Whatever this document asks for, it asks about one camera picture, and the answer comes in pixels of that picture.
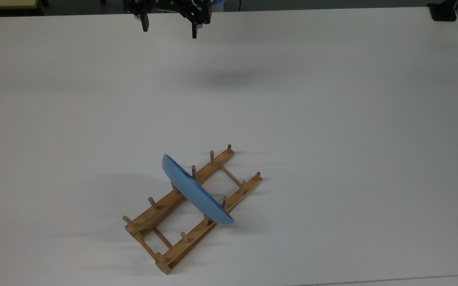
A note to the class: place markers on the wooden plate rack with pegs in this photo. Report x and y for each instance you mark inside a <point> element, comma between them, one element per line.
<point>161,206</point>

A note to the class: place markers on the black clamp block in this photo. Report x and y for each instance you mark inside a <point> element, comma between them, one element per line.
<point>443,11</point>

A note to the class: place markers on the blue light on robot base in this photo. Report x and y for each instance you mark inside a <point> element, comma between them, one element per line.
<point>218,1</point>

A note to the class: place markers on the light wooden furniture board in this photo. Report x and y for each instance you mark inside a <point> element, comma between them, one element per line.
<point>2,4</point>

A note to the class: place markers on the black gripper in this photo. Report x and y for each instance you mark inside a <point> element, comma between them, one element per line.
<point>169,6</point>

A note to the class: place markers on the blue plastic plate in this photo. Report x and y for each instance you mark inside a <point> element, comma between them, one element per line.
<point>195,193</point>

